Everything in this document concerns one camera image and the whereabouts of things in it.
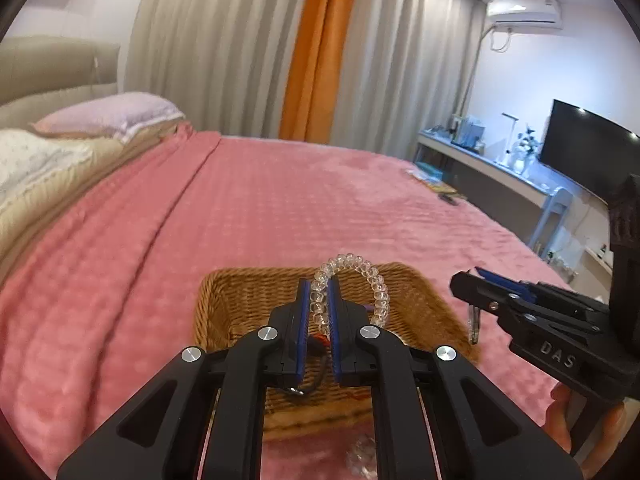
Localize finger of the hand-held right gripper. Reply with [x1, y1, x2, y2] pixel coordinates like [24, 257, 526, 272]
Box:
[449, 271, 538, 328]
[474, 266, 608, 311]

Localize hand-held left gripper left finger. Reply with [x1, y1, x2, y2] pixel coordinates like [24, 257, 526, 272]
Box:
[56, 279, 307, 480]

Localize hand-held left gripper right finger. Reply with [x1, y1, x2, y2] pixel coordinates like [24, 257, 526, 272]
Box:
[327, 279, 583, 480]

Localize clear ring bangle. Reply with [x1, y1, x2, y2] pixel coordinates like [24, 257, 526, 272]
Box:
[467, 305, 483, 345]

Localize brown wicker basket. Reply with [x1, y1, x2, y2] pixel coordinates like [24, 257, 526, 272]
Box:
[192, 261, 483, 443]

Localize clear bead bracelet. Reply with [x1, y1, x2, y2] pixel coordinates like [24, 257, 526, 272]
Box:
[310, 252, 390, 333]

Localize crystal bead jewelry piece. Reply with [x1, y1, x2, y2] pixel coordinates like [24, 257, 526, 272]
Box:
[345, 435, 377, 473]

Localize person's right hand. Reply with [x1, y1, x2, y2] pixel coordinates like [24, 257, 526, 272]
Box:
[544, 384, 627, 472]

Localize light blue chair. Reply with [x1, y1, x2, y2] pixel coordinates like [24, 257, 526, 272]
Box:
[527, 186, 573, 256]

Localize white desk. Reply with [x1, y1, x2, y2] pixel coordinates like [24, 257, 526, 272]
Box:
[415, 127, 571, 208]

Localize books with colourful covers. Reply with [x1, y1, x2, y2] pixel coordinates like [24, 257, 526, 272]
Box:
[406, 164, 458, 196]

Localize vase with white flowers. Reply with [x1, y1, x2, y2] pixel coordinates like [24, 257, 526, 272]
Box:
[510, 127, 543, 176]

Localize white desk lamp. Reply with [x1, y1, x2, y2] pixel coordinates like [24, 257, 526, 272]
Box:
[501, 112, 521, 161]

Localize desk organiser with papers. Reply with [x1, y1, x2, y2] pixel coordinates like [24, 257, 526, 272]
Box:
[452, 115, 486, 150]

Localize black television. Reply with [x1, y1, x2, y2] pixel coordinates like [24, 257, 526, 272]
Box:
[542, 99, 640, 206]

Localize pink fleece blanket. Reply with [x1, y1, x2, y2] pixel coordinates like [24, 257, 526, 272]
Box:
[0, 125, 591, 480]

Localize grey curtain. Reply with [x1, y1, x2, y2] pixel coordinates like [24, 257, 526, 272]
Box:
[124, 0, 321, 138]
[327, 0, 488, 163]

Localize orange curtain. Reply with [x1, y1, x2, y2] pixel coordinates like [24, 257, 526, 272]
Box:
[278, 0, 360, 145]

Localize white air conditioner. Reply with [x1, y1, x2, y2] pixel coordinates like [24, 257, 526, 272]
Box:
[486, 0, 562, 24]

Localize beige quilt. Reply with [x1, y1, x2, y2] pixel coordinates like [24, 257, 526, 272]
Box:
[0, 120, 193, 273]

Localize purple pillow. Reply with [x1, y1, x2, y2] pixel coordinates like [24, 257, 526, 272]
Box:
[30, 91, 187, 145]

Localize white floral pillow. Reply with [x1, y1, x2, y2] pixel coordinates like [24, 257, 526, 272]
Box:
[0, 127, 96, 206]

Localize beige padded headboard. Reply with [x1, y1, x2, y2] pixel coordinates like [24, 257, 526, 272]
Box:
[0, 40, 122, 133]

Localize black and red cord bracelet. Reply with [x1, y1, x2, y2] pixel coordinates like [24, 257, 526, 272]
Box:
[287, 337, 333, 403]

